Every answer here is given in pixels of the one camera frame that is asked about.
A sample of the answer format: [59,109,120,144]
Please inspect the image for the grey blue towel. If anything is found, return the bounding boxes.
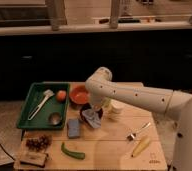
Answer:
[83,109,101,129]

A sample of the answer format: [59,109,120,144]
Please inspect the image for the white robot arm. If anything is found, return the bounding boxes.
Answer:
[85,67,192,171]

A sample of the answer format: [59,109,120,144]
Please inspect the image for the orange bowl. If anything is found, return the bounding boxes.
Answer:
[69,85,89,105]

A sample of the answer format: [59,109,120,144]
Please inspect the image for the purple bowl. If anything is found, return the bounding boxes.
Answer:
[79,103,103,124]

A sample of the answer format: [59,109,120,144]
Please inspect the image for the light green cup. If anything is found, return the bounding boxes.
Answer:
[103,98,111,108]

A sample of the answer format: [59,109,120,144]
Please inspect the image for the white stacked cups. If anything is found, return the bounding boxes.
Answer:
[108,100,124,120]

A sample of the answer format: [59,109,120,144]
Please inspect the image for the orange fruit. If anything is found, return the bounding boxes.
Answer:
[56,90,66,102]

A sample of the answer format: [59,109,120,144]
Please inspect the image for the blue sponge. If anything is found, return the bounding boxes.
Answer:
[67,118,80,139]

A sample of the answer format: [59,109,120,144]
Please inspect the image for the white dish brush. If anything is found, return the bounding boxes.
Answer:
[28,89,54,120]

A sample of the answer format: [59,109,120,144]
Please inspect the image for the small metal cup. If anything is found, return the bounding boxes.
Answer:
[48,112,62,126]

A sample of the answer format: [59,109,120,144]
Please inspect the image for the green plastic tray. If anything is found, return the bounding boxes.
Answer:
[17,82,70,130]

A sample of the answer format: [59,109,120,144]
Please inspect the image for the green chili pepper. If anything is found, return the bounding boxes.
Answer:
[61,142,85,160]

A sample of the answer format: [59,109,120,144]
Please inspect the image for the bunch of dark grapes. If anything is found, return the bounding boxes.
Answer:
[26,135,52,151]

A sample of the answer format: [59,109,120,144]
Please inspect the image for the small wooden block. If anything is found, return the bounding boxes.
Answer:
[19,151,48,167]

